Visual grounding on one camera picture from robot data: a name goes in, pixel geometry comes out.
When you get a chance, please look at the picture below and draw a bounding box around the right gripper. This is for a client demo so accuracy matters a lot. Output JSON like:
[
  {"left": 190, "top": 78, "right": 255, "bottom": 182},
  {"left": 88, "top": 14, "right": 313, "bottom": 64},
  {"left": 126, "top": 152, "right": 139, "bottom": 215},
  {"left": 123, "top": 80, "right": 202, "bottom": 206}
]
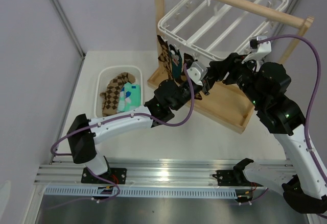
[{"left": 208, "top": 52, "right": 265, "bottom": 108}]

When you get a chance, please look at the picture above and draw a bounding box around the mint green sock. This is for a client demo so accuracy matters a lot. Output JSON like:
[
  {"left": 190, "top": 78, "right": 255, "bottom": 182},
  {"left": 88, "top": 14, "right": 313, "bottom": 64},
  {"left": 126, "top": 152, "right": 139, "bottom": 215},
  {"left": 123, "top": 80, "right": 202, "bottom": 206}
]
[{"left": 117, "top": 82, "right": 141, "bottom": 113}]

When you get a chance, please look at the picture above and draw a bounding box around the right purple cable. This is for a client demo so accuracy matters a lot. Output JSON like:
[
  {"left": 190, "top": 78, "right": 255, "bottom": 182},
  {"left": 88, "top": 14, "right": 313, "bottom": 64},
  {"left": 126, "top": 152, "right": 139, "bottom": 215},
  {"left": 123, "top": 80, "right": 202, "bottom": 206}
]
[{"left": 224, "top": 34, "right": 327, "bottom": 218}]

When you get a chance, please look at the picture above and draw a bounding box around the white plastic laundry basket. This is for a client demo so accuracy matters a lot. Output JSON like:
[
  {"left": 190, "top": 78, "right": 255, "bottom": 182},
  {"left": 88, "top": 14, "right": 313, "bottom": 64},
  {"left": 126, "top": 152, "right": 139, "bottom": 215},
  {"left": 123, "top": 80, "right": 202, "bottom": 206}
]
[{"left": 94, "top": 65, "right": 144, "bottom": 117}]

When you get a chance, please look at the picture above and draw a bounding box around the aluminium mounting rail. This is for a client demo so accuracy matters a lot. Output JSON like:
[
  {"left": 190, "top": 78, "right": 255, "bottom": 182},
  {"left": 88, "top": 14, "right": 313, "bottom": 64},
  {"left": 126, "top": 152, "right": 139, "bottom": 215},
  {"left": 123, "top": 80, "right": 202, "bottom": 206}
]
[{"left": 34, "top": 157, "right": 294, "bottom": 189}]

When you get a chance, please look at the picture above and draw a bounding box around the brown checkered sock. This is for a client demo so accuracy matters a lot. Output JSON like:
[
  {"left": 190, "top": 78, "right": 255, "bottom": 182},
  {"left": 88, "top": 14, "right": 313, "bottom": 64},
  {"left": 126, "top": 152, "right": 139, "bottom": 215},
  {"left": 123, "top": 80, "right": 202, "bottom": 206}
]
[
  {"left": 181, "top": 53, "right": 202, "bottom": 100},
  {"left": 157, "top": 35, "right": 173, "bottom": 80}
]

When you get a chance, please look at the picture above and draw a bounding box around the christmas pattern sock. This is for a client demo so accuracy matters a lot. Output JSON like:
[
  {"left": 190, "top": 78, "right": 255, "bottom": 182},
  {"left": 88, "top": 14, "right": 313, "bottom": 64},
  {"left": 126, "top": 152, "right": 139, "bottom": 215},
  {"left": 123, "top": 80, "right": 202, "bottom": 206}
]
[{"left": 169, "top": 44, "right": 182, "bottom": 83}]

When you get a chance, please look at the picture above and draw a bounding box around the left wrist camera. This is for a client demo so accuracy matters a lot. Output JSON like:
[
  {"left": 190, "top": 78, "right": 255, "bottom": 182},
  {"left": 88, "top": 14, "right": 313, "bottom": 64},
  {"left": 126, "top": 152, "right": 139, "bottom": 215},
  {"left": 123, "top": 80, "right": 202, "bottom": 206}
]
[{"left": 186, "top": 61, "right": 207, "bottom": 86}]

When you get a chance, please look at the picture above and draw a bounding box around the beige checkered sock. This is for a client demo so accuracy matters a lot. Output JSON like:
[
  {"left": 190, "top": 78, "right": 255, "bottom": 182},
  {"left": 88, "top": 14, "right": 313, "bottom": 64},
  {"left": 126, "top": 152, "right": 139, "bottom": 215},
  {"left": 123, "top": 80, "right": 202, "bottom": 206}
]
[{"left": 100, "top": 72, "right": 135, "bottom": 116}]

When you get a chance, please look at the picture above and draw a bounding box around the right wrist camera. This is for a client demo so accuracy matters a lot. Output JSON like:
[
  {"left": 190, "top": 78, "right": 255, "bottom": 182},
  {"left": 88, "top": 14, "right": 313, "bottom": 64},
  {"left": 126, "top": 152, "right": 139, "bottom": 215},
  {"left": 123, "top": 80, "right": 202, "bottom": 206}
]
[{"left": 242, "top": 35, "right": 271, "bottom": 63}]

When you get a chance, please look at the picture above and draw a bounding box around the white plastic clip hanger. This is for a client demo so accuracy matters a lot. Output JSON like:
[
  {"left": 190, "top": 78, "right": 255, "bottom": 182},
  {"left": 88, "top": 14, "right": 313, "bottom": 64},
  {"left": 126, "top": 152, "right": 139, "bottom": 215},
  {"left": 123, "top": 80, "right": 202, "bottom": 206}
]
[{"left": 157, "top": 0, "right": 274, "bottom": 60}]

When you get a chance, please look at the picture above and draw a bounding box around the white slotted cable duct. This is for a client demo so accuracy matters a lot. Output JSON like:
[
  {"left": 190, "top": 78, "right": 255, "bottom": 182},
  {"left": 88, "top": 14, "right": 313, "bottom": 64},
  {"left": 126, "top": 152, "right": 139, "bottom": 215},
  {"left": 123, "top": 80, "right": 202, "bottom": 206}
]
[{"left": 44, "top": 186, "right": 237, "bottom": 199}]

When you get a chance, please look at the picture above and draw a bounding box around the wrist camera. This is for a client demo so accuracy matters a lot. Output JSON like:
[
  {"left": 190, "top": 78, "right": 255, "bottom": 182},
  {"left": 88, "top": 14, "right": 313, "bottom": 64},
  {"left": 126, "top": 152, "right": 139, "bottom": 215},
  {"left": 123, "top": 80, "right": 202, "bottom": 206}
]
[
  {"left": 242, "top": 35, "right": 271, "bottom": 63},
  {"left": 186, "top": 61, "right": 207, "bottom": 86}
]

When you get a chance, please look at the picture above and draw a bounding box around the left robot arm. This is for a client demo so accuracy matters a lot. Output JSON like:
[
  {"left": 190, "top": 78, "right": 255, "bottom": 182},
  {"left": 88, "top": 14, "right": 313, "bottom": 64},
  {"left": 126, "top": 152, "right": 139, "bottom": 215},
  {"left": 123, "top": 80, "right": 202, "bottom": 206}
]
[{"left": 67, "top": 68, "right": 217, "bottom": 183}]

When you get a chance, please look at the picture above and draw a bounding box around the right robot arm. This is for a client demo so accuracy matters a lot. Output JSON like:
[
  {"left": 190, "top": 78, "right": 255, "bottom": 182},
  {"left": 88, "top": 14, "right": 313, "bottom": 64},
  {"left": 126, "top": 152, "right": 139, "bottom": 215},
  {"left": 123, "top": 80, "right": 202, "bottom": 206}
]
[{"left": 209, "top": 53, "right": 326, "bottom": 215}]

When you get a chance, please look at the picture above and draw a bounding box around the wooden hanger rack stand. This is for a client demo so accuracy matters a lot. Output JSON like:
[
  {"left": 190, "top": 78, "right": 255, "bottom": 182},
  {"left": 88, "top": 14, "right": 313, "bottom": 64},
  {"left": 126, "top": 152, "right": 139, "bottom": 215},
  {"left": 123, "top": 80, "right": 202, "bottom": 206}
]
[{"left": 147, "top": 0, "right": 315, "bottom": 135}]

